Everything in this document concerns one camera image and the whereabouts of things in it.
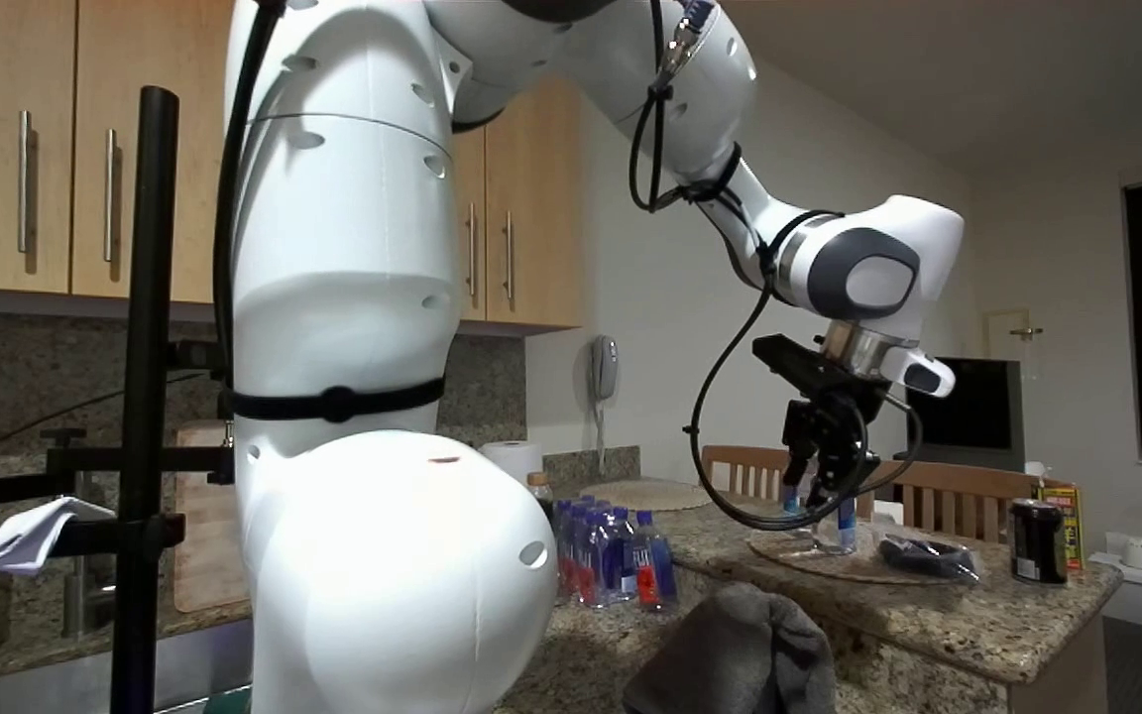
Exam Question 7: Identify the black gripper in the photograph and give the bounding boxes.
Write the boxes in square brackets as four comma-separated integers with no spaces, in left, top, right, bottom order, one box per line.
[749,332,896,537]

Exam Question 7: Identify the grey terry towel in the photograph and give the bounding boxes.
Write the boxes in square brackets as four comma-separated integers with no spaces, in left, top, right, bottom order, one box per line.
[618,580,839,714]

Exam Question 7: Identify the shrink-wrapped water bottle pack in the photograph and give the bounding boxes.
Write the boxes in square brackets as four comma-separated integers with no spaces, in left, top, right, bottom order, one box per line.
[548,491,682,614]

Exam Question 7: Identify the wooden chair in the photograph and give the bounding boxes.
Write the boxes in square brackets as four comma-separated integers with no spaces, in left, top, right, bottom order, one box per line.
[886,458,1045,543]
[696,441,791,507]

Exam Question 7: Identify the round wooden tray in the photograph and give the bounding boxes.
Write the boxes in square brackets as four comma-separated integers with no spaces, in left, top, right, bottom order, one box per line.
[738,525,987,596]

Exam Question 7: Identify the dark bag on tray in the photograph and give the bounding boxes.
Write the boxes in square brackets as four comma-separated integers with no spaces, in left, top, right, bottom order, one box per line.
[877,529,987,589]

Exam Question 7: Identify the black flat screen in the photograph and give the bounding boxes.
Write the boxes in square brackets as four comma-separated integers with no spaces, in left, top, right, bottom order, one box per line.
[906,352,1028,478]

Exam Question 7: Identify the black can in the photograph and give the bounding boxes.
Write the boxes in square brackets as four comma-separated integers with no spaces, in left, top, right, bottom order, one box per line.
[1007,496,1069,589]

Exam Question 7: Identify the yellow box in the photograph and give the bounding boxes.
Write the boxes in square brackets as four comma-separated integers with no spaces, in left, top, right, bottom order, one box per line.
[1037,478,1087,584]

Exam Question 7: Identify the black vertical stand pole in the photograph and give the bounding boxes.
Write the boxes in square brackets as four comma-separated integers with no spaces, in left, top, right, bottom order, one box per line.
[105,84,187,714]

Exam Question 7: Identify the white crumpled paper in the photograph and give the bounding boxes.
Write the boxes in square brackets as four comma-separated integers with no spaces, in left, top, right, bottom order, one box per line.
[0,491,120,580]

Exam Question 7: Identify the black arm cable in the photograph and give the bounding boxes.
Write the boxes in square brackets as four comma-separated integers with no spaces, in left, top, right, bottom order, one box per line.
[622,0,927,537]

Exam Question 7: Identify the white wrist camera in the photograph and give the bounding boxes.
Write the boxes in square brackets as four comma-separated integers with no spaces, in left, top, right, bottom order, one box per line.
[845,326,962,406]

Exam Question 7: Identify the grey wall phone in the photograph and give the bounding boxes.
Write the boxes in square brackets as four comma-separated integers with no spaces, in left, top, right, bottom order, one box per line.
[582,330,625,408]

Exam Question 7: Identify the silver cabinet handle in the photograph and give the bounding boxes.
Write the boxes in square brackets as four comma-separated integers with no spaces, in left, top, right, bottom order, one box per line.
[95,122,122,269]
[494,208,524,317]
[11,106,38,262]
[461,215,486,317]

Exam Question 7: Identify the black strap on arm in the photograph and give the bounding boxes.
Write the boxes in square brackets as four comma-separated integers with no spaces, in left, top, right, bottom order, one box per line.
[216,373,453,429]

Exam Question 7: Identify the light wooden wall cabinets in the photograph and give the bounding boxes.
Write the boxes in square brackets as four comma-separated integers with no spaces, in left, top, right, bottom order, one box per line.
[0,0,585,338]

